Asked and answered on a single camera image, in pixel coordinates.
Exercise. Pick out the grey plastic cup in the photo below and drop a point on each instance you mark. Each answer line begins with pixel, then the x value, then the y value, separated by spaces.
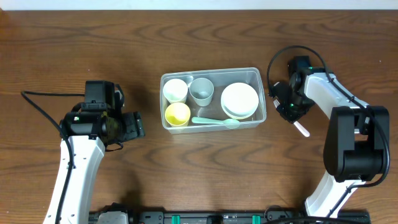
pixel 202 90

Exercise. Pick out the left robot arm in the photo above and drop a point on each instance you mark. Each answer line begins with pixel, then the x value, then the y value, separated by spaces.
pixel 88 134

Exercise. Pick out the white plastic cup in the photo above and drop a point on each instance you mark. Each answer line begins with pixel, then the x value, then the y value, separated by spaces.
pixel 175 91

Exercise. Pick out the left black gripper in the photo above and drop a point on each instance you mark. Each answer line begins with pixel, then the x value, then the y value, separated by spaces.
pixel 133 125

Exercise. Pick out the clear plastic storage box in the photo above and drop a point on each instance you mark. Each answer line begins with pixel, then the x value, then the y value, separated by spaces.
pixel 221 78

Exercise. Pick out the yellow plastic cup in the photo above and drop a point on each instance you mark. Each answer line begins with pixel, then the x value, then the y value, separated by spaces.
pixel 177 114

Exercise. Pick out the white plastic fork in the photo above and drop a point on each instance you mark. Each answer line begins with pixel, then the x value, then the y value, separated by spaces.
pixel 296 123

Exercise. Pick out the white plastic bowl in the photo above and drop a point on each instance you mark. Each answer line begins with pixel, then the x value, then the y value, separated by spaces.
pixel 239 99

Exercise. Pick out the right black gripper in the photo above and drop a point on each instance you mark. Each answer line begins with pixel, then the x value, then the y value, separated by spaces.
pixel 286 111

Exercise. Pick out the black mounting rail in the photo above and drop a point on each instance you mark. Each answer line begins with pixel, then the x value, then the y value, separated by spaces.
pixel 118 213

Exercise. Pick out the mint green plastic spoon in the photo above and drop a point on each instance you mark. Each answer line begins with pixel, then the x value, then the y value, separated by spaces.
pixel 229 123

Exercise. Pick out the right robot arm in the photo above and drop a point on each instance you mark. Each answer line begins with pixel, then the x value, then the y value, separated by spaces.
pixel 356 151

